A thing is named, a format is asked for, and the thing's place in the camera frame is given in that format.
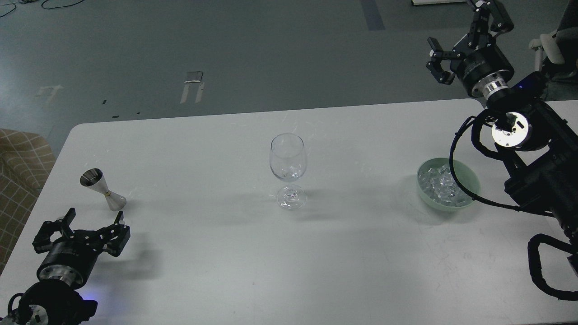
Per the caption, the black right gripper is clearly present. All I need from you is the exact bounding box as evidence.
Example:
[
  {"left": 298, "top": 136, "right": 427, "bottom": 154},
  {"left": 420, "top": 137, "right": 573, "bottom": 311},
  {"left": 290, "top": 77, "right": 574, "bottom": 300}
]
[{"left": 426, "top": 0, "right": 515, "bottom": 98}]

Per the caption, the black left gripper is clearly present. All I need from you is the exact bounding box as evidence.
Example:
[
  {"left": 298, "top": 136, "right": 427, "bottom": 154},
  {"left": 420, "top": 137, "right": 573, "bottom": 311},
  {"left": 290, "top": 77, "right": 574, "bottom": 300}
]
[{"left": 32, "top": 208, "right": 131, "bottom": 288}]

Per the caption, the steel cocktail jigger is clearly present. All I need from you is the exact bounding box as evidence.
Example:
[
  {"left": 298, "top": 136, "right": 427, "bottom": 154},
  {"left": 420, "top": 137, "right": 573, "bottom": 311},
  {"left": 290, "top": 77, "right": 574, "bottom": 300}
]
[{"left": 79, "top": 168, "right": 127, "bottom": 211}]

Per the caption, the clear ice cubes pile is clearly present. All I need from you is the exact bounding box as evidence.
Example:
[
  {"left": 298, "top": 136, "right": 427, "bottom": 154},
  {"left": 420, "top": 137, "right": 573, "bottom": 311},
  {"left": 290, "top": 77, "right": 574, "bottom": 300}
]
[{"left": 418, "top": 164, "right": 471, "bottom": 208}]

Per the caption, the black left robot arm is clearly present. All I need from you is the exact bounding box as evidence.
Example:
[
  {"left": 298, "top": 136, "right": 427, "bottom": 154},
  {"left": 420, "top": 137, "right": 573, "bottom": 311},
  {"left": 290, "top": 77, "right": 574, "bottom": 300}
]
[{"left": 1, "top": 208, "right": 131, "bottom": 325}]

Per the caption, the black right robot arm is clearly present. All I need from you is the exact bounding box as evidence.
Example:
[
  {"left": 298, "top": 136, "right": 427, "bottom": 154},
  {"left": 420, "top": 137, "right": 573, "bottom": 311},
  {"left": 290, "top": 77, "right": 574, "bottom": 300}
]
[{"left": 427, "top": 0, "right": 578, "bottom": 301}]

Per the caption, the clear wine glass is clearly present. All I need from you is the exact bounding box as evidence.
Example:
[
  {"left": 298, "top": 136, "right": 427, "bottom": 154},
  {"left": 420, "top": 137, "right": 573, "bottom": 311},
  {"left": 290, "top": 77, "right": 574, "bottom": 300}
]
[{"left": 269, "top": 132, "right": 307, "bottom": 210}]

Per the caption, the white board on floor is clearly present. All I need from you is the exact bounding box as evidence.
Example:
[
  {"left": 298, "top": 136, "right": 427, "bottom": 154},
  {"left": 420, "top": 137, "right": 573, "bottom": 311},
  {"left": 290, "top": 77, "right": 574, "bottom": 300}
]
[{"left": 411, "top": 0, "right": 468, "bottom": 6}]

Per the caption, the white office chair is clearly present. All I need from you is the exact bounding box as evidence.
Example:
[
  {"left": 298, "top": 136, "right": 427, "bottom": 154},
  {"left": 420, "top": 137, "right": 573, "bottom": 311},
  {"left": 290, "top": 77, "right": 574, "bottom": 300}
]
[{"left": 529, "top": 0, "right": 578, "bottom": 101}]

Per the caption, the green bowl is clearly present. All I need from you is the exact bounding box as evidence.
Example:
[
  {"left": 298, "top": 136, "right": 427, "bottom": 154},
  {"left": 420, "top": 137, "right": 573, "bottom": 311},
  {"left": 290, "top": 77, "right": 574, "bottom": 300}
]
[{"left": 416, "top": 158, "right": 480, "bottom": 212}]

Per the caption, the black floor cable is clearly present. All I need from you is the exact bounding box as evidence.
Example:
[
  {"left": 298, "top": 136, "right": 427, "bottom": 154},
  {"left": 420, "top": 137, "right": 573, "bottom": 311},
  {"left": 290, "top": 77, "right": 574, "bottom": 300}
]
[{"left": 0, "top": 0, "right": 85, "bottom": 18}]

